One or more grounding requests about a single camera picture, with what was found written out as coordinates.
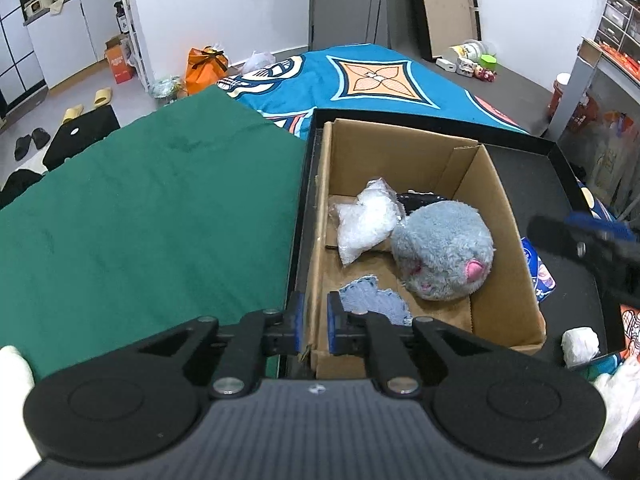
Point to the white crumpled tissue wad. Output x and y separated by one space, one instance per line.
580 346

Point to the white storage rack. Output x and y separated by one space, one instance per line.
137 45

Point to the orange cardboard carton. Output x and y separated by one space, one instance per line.
120 62

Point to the black dice stool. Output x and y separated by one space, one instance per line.
82 135

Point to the black slipper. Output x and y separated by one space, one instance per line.
23 148
40 138

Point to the grey plush mouse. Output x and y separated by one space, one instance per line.
440 250

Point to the white charger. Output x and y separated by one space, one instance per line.
446 63

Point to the small white figurine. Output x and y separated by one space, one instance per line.
466 66

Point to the orange white container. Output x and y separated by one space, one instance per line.
558 95

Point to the beige tote bag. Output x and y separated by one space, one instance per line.
610 160

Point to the black shallow tray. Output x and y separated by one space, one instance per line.
530 180

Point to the blue-grey knitted cloth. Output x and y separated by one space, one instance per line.
375 300

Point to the yellow slipper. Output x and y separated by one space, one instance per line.
103 96
73 113

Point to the black framed sliding door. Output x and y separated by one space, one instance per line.
17 60

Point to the small red figurine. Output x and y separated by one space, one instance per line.
486 75

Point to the black clothes pile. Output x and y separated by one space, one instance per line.
20 187

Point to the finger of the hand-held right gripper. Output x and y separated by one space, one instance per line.
595 222
560 237

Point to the blue printed blanket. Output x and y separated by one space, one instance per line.
320 75

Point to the white kitchen cabinet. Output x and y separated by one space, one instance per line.
70 35

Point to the grey floor mat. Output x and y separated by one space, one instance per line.
515 95

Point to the clear bag with plants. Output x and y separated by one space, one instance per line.
165 87

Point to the clear crinkled plastic bag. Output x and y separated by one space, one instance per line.
362 225

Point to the blue snack packet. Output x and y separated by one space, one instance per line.
539 270

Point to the green cup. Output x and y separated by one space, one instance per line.
488 62

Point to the orange gift bag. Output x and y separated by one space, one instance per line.
205 72

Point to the brown cardboard box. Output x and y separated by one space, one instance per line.
500 240

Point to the grey drawer organizer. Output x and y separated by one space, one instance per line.
617 22

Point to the black tray lid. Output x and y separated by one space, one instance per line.
445 5

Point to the grey door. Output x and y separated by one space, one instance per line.
345 5

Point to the green blanket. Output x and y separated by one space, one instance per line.
150 220

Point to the grey desk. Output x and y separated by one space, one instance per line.
580 75

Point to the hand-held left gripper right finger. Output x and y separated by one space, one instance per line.
334 325

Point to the white plastic bag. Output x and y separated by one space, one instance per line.
257 62

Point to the black dotted cloth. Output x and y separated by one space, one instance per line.
417 201

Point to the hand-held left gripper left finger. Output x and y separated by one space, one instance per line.
298 322

